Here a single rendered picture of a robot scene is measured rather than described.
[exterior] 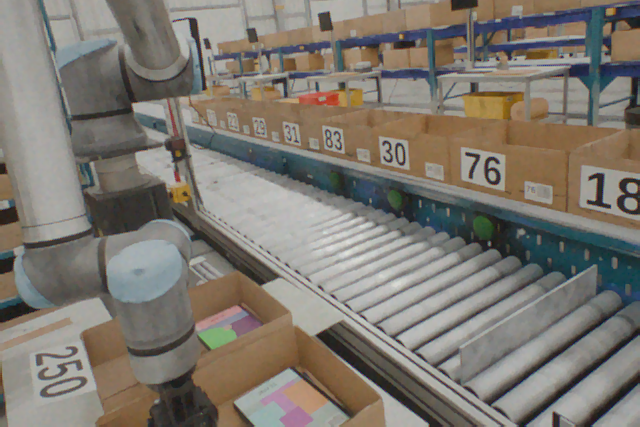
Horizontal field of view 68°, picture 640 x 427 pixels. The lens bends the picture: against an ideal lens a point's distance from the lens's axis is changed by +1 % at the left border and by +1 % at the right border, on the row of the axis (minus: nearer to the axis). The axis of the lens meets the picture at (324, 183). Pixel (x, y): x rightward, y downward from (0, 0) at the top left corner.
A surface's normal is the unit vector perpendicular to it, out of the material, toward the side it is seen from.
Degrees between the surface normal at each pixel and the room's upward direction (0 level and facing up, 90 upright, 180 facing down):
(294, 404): 0
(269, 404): 0
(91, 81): 89
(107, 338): 89
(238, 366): 89
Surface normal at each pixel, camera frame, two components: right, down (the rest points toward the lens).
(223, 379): 0.55, 0.16
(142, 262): -0.11, -0.93
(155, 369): 0.05, 0.28
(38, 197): 0.22, 0.09
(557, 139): -0.83, 0.25
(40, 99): 0.78, -0.04
